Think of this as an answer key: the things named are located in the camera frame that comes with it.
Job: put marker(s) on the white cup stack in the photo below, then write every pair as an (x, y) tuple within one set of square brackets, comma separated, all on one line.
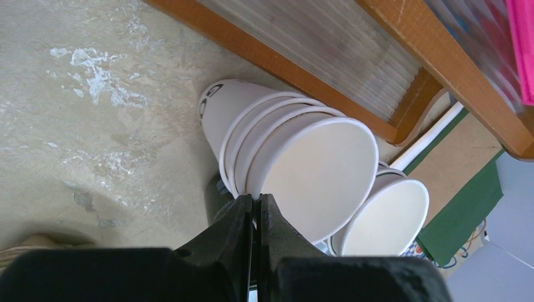
[(389, 220), (319, 164)]

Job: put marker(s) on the brown pulp cup carrier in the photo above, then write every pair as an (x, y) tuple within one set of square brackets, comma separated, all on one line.
[(36, 242)]

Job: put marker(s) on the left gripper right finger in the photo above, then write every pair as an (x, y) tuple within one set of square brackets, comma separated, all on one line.
[(292, 269)]

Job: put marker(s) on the green paper bag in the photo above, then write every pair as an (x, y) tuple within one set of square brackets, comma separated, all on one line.
[(471, 205)]

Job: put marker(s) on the black paper cup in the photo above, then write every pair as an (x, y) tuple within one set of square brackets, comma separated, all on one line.
[(217, 199)]

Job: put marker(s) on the pink marker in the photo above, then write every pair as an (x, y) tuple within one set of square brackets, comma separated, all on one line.
[(520, 16)]

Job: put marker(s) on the cream paper bag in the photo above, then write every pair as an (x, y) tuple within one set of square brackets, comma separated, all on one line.
[(416, 149)]

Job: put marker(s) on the checkered patterned paper bag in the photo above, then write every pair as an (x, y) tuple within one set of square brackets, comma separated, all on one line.
[(447, 255)]

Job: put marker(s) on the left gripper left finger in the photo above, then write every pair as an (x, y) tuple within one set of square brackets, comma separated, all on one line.
[(214, 266)]

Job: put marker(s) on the wooden shelf rack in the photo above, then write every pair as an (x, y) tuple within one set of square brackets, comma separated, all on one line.
[(382, 62)]

